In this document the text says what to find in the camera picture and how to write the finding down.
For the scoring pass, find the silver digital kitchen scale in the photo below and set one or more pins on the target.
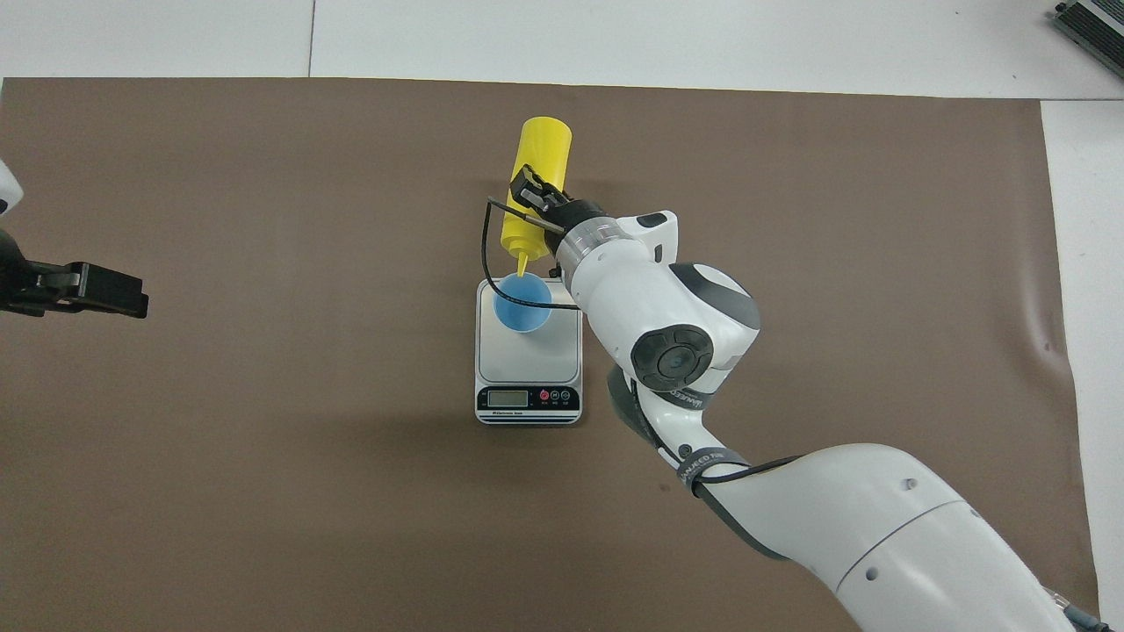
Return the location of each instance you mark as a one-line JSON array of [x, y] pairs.
[[527, 360]]

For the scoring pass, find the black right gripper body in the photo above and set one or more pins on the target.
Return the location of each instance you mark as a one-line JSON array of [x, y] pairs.
[[571, 218]]

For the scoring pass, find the brown table mat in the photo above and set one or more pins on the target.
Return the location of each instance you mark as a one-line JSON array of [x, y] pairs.
[[395, 544]]

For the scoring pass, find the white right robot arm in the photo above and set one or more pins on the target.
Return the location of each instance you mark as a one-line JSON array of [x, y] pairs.
[[878, 527]]

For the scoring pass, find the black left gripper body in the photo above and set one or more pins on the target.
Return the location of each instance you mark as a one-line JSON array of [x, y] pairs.
[[16, 281]]

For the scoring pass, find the blue plastic cup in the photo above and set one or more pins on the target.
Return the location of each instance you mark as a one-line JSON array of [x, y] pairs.
[[527, 320]]

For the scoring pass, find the yellow squeeze bottle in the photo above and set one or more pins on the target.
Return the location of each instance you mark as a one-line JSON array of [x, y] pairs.
[[544, 145]]

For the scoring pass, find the grey ribbed metal device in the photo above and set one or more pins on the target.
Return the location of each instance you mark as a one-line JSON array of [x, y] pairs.
[[1098, 22]]

